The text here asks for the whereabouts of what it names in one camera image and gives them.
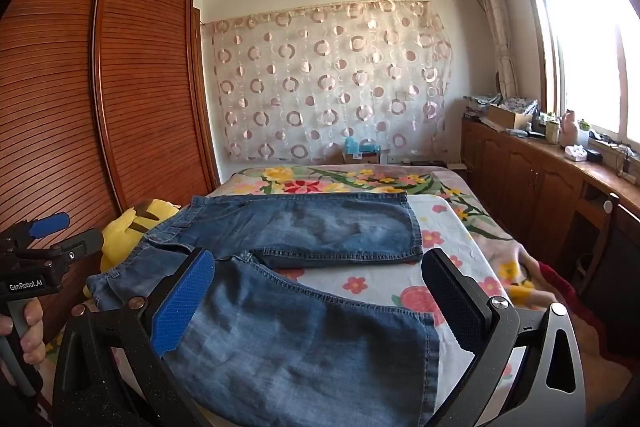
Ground red patterned blanket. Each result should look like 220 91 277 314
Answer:
520 257 640 370

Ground dark wooden chair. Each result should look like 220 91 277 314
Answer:
574 193 640 305

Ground person's left hand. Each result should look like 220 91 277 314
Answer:
0 299 47 369

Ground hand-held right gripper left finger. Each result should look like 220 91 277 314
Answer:
52 248 216 427

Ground pale window curtain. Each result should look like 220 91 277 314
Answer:
468 0 519 98

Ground circle-patterned sheer curtain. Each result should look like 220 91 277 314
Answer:
204 0 453 160

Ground yellow plush toy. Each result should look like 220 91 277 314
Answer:
82 199 182 300

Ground blue toy box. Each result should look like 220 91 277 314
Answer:
342 138 382 166

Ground blue denim pants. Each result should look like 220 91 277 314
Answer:
89 192 442 427

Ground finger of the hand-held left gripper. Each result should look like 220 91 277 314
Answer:
9 213 71 254
46 229 105 266

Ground floral bed sheet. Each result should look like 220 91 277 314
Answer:
45 164 542 427

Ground wooden slatted wardrobe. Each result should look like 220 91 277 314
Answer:
0 0 221 348

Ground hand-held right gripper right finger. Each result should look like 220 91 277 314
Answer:
422 248 587 427

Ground long wooden cabinet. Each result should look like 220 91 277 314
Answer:
460 116 640 308

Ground wooden-framed window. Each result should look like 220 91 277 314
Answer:
515 0 640 155

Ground pink cat figurine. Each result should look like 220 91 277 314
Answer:
558 108 581 148

